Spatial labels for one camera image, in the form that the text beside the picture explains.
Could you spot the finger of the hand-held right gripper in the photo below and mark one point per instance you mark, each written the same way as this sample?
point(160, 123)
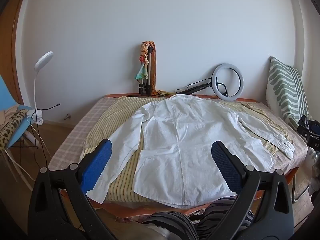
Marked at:
point(303, 127)

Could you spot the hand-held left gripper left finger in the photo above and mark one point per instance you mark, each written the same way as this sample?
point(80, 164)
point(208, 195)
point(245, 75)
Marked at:
point(98, 163)

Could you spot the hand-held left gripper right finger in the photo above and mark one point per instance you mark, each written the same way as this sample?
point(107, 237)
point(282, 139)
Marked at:
point(225, 166)

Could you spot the white long-sleeved shirt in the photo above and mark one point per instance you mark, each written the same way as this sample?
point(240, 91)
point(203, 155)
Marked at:
point(180, 142)

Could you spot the yellow striped bed sheet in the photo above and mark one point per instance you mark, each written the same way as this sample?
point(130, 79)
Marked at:
point(125, 180)

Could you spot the pink checked mattress cover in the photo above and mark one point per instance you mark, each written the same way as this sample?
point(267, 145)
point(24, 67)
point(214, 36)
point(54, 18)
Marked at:
point(72, 142)

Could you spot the green and white patterned pillow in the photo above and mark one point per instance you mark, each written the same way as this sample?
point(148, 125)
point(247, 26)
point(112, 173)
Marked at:
point(285, 90)

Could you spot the metal door stopper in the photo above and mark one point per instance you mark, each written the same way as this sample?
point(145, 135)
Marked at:
point(67, 116)

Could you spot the person's striped trouser legs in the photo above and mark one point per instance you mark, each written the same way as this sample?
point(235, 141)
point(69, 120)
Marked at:
point(172, 223)

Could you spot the blue chair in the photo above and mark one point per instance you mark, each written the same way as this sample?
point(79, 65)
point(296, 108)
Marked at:
point(15, 132)

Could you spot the leopard print cloth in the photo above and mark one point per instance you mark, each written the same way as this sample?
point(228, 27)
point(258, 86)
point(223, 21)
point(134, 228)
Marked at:
point(10, 127)

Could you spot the white clip-on desk lamp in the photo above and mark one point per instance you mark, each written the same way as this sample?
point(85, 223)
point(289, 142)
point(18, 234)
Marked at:
point(35, 85)

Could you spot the tripod with colourful scarf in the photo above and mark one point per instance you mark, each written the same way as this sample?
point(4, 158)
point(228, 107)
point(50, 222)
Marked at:
point(154, 65)

